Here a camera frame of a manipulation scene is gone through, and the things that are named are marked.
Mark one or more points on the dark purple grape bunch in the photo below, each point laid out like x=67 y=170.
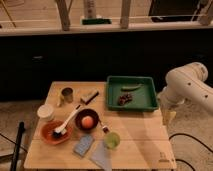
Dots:
x=125 y=98

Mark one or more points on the small brown white object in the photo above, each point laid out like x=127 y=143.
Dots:
x=105 y=129

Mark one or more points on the orange plastic bowl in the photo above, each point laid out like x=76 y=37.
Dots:
x=51 y=137

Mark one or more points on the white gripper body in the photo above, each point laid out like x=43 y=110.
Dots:
x=169 y=99

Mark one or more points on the blue sponge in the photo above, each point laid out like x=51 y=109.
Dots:
x=83 y=145

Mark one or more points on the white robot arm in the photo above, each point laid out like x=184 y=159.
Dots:
x=185 y=82

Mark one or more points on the green plastic tray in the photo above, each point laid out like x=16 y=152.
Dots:
x=144 y=98

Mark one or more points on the black pole stand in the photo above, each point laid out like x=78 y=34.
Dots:
x=15 y=155

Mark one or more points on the green plastic cup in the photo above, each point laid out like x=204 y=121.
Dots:
x=112 y=140

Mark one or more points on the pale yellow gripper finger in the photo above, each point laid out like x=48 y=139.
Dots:
x=168 y=116

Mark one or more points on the dark brown bowl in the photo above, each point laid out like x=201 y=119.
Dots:
x=83 y=113

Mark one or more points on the orange egg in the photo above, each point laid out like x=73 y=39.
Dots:
x=87 y=122

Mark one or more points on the green pea pod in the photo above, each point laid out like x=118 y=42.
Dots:
x=131 y=88

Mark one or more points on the metal cup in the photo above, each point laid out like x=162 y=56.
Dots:
x=67 y=94

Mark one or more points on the green base on shelf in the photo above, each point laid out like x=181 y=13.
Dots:
x=96 y=21

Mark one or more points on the white handled dish brush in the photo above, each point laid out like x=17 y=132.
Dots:
x=60 y=130

